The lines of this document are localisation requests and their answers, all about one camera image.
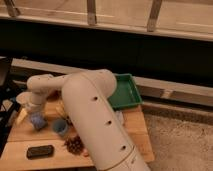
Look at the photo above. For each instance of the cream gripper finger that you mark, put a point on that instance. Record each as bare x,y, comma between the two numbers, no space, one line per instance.
36,118
21,116

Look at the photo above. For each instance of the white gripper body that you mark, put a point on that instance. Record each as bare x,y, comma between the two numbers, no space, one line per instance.
35,102

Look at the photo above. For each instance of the blue sponge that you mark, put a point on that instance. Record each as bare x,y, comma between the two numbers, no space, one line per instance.
41,126

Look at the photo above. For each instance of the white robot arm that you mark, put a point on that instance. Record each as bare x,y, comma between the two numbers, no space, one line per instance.
84,95

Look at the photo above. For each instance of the white paper cup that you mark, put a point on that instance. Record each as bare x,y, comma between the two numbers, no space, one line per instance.
24,100

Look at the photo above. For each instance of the blue cup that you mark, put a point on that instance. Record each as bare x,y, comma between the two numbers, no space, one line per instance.
60,127

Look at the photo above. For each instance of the black stand at left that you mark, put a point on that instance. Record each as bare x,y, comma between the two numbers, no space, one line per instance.
8,91

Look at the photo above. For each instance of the orange bowl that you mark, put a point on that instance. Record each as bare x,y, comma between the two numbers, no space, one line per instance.
53,96

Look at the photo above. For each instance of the yellow fries toy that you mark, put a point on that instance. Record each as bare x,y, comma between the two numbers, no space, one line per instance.
60,110

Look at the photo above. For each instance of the brown pinecone cluster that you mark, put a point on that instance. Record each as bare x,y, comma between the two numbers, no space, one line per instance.
74,145

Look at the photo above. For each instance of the orange carrot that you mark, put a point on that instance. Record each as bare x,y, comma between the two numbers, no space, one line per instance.
86,153

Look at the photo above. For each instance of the green plastic tray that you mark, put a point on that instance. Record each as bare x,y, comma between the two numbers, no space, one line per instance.
126,94

